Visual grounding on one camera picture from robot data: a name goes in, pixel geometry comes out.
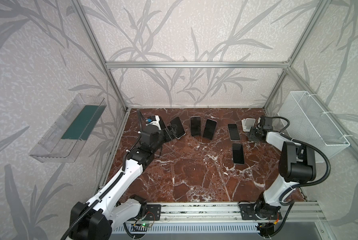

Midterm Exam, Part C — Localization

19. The black phone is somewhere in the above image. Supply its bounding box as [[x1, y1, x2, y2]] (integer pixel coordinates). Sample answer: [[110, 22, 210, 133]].
[[232, 144, 245, 165], [170, 117, 186, 139]]

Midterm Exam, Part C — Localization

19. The white front phone stand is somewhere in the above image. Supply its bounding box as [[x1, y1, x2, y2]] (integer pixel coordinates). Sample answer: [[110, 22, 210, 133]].
[[242, 118, 256, 133]]

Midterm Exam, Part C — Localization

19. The white-edged phone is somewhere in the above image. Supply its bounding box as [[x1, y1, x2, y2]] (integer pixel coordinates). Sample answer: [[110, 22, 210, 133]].
[[228, 124, 241, 141]]

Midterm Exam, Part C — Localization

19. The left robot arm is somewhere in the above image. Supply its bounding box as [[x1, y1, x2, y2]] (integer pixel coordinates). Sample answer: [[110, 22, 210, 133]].
[[61, 125, 177, 240]]

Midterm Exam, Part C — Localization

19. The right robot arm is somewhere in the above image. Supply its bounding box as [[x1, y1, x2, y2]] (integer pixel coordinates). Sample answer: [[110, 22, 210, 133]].
[[247, 129, 317, 220]]

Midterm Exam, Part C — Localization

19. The green circuit board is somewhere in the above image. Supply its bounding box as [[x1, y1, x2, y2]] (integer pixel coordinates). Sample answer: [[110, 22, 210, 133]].
[[132, 223, 153, 232]]

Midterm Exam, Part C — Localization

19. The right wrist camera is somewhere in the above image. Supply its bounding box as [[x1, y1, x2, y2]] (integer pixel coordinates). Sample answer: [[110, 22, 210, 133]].
[[259, 116, 273, 131]]

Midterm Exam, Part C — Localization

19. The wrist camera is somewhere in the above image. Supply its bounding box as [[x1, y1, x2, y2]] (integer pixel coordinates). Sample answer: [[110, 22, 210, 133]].
[[259, 116, 273, 131], [146, 115, 161, 130]]

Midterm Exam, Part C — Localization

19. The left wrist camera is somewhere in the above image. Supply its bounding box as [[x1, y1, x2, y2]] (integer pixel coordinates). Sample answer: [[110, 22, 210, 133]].
[[146, 115, 161, 130]]

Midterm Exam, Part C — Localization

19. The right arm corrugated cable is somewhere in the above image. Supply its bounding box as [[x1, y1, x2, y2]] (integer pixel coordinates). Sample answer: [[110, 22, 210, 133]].
[[268, 116, 331, 238]]

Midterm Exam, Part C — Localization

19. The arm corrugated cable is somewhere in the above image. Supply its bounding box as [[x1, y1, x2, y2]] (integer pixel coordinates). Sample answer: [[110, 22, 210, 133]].
[[60, 110, 151, 240], [268, 116, 331, 238]]

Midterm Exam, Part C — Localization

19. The white wire mesh basket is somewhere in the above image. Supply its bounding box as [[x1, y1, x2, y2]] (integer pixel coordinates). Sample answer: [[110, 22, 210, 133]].
[[278, 91, 350, 159]]

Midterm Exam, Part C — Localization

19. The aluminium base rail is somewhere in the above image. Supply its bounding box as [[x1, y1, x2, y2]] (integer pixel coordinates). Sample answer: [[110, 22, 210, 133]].
[[73, 201, 327, 224]]

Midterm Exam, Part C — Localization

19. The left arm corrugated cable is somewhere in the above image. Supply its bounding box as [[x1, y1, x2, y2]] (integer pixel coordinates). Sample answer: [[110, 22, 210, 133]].
[[60, 110, 151, 240]]

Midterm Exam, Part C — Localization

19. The clear plastic wall tray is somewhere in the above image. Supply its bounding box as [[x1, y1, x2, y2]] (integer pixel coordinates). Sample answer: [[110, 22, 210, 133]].
[[29, 94, 107, 163]]

